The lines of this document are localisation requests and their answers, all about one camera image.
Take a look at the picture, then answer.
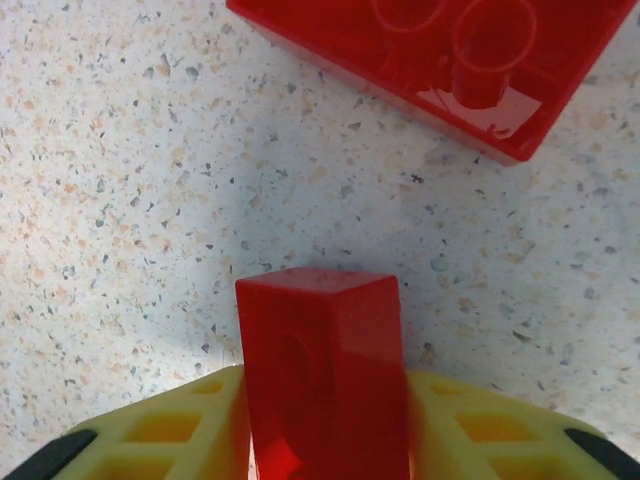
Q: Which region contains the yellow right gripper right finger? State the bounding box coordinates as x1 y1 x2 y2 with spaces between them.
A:
406 369 637 480

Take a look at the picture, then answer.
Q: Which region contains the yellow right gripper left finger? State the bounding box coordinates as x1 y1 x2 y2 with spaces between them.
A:
14 364 254 480

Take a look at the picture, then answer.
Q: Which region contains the red lego brick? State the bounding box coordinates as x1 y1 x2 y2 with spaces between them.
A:
234 266 414 480
225 0 639 164

